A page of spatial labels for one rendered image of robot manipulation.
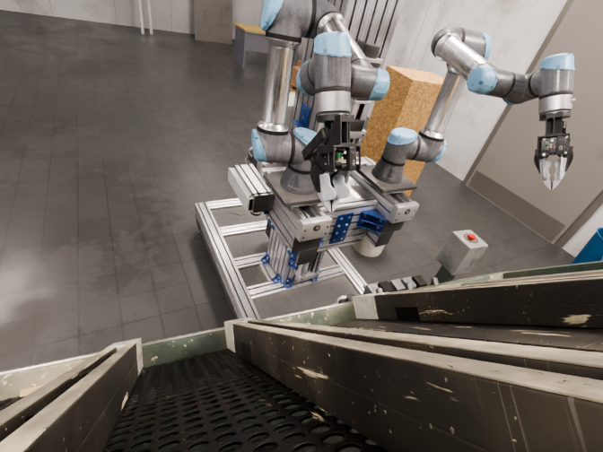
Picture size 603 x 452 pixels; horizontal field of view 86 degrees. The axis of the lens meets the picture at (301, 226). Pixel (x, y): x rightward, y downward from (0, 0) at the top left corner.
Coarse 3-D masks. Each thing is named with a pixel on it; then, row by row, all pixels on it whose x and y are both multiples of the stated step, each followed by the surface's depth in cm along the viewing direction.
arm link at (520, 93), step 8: (520, 80) 95; (528, 80) 95; (512, 88) 95; (520, 88) 96; (528, 88) 95; (512, 96) 98; (520, 96) 98; (528, 96) 97; (536, 96) 95; (512, 104) 104
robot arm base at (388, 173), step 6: (378, 162) 154; (384, 162) 150; (390, 162) 148; (372, 168) 158; (378, 168) 152; (384, 168) 150; (390, 168) 149; (396, 168) 149; (402, 168) 151; (372, 174) 156; (378, 174) 152; (384, 174) 151; (390, 174) 150; (396, 174) 150; (402, 174) 153; (384, 180) 151; (390, 180) 151; (396, 180) 151
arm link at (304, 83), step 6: (306, 66) 71; (300, 72) 75; (306, 72) 71; (300, 78) 76; (306, 78) 72; (300, 84) 77; (306, 84) 74; (312, 84) 72; (300, 90) 80; (306, 90) 77; (312, 90) 74
